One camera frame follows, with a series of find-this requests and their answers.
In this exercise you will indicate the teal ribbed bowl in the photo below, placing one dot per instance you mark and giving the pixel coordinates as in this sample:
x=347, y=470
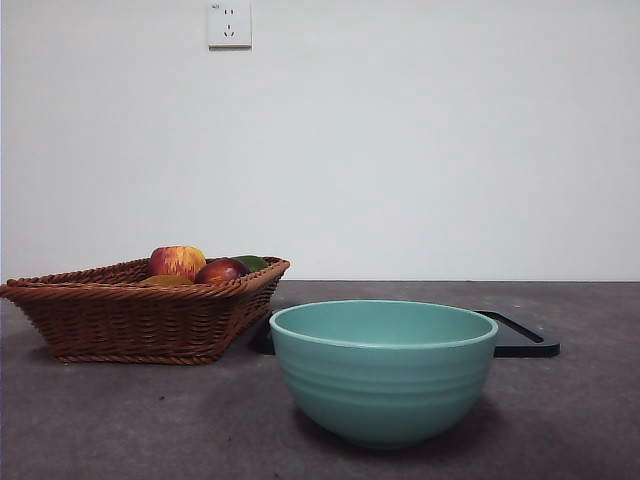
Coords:
x=385, y=390

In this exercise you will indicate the green avocado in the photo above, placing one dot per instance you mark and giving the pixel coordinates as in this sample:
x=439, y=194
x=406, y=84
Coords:
x=255, y=262

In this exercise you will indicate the red yellow streaked apple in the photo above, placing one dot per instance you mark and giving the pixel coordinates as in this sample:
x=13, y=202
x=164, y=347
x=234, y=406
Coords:
x=175, y=260

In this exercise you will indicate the dark rectangular tray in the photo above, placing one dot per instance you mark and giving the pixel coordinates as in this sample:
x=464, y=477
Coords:
x=525, y=345

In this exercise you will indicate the brown wicker basket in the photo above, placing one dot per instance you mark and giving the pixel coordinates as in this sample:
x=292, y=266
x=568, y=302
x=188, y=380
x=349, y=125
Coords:
x=130, y=320

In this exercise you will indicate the white wall socket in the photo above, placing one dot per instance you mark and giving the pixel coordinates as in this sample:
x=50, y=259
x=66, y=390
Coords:
x=229, y=25

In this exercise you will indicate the dark red apple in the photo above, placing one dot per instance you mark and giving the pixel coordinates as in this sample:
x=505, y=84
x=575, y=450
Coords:
x=220, y=272

